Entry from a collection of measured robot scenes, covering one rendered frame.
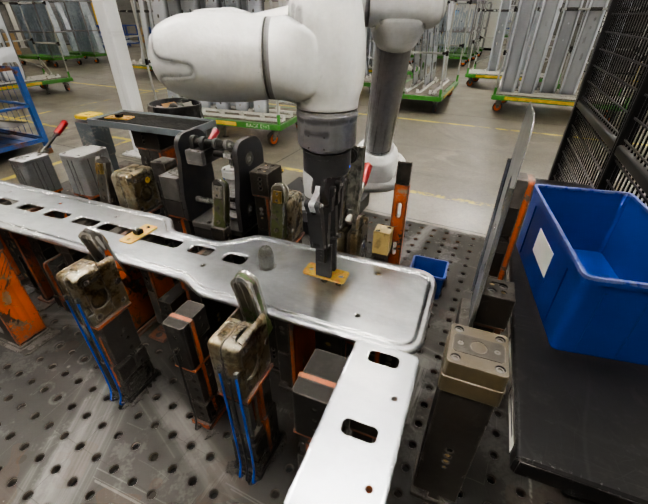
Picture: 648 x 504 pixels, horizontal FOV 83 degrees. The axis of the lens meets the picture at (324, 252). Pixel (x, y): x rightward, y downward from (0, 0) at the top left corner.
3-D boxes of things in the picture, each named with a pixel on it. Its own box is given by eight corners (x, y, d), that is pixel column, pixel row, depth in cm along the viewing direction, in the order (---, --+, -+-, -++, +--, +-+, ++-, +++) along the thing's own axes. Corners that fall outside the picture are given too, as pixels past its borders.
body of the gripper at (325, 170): (315, 137, 61) (316, 189, 66) (292, 151, 54) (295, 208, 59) (358, 141, 59) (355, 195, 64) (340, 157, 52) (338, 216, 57)
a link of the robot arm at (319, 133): (285, 111, 51) (287, 153, 55) (346, 116, 49) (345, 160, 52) (311, 100, 59) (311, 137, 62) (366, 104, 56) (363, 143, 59)
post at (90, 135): (114, 239, 142) (71, 121, 118) (130, 230, 147) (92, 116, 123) (129, 243, 139) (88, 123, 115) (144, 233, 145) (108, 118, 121)
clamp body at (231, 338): (221, 472, 70) (183, 345, 51) (254, 419, 79) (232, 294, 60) (263, 492, 67) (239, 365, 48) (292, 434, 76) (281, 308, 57)
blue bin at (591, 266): (549, 349, 52) (584, 276, 45) (513, 241, 77) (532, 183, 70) (685, 373, 49) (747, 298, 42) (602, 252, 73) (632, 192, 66)
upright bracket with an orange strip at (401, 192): (376, 347, 96) (396, 161, 69) (377, 343, 97) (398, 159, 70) (387, 350, 95) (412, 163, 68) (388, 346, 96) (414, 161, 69)
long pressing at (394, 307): (-96, 208, 99) (-99, 203, 98) (-6, 179, 117) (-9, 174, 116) (419, 362, 56) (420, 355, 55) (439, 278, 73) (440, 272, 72)
